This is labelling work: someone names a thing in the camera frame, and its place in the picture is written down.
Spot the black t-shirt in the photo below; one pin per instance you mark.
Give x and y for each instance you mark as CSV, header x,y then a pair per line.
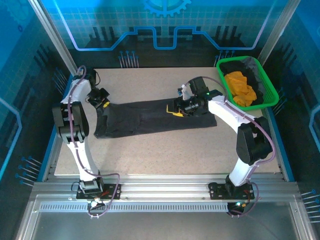
x,y
232,67

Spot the grey crumpled t-shirt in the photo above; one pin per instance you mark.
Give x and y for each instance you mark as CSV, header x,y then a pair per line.
x,y
256,68

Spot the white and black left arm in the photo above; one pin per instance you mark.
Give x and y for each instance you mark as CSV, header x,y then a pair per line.
x,y
75,122

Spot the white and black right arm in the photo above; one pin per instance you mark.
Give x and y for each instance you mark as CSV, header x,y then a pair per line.
x,y
252,140

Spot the aluminium frame post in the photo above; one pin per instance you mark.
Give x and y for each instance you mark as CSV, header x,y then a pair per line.
x,y
53,35
277,30

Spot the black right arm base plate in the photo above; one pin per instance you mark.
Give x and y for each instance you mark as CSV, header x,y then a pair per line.
x,y
216,191

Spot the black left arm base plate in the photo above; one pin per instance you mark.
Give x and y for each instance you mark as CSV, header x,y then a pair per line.
x,y
110,188

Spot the green plastic basket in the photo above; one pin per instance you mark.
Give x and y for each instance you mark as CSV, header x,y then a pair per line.
x,y
271,92

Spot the dark grey shorts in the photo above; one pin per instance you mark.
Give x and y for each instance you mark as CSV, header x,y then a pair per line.
x,y
150,117

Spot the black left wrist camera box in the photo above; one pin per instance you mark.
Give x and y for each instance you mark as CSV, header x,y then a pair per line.
x,y
104,93

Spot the orange t-shirt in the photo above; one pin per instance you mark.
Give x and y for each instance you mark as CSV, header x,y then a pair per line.
x,y
240,87

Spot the aluminium base beam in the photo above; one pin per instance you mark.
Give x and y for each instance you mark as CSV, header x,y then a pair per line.
x,y
162,190

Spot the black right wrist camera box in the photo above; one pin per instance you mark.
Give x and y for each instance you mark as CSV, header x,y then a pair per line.
x,y
197,86

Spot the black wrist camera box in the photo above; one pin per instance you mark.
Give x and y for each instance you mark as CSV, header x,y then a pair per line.
x,y
197,86
104,93

